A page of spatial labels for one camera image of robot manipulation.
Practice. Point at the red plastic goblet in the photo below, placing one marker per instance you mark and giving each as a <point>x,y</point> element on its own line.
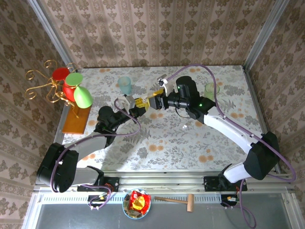
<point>60,74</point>

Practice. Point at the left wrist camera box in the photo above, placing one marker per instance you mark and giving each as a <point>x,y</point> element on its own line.
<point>129,102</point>

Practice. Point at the aluminium frame rail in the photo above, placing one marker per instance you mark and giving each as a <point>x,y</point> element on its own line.
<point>162,183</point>

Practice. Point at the orange wooden rack base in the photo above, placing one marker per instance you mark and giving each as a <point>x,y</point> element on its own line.
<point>76,120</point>

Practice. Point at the aluminium frame post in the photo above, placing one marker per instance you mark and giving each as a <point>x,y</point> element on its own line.
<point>266,33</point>
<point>52,32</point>

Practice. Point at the wooden mallet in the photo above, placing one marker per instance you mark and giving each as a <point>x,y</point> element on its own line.
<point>190,202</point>

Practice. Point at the leaf pattern bowl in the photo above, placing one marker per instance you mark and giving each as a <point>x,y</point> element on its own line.
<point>125,207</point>

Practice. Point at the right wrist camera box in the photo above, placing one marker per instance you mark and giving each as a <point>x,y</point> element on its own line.
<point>168,87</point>

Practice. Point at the red yellow snack packet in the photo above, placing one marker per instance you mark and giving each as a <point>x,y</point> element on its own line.
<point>139,202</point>

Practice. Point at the blue plastic cup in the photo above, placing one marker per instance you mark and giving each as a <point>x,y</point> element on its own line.
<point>124,86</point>

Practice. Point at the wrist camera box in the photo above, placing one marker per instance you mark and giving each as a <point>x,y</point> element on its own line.
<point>129,102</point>
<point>168,87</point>

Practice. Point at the green plastic cup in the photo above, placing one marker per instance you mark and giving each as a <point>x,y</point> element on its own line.
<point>210,91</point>

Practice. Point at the aluminium table side rail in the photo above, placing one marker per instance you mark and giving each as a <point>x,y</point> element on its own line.
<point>255,95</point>

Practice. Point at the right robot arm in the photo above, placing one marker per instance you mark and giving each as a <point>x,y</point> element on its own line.
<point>228,128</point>

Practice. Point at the green plastic goblet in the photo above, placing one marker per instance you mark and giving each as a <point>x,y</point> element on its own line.
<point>82,97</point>

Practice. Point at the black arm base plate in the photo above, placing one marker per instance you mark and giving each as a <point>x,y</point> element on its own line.
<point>209,184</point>
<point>114,184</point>

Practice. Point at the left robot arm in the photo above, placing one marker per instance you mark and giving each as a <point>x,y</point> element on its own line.
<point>88,145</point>

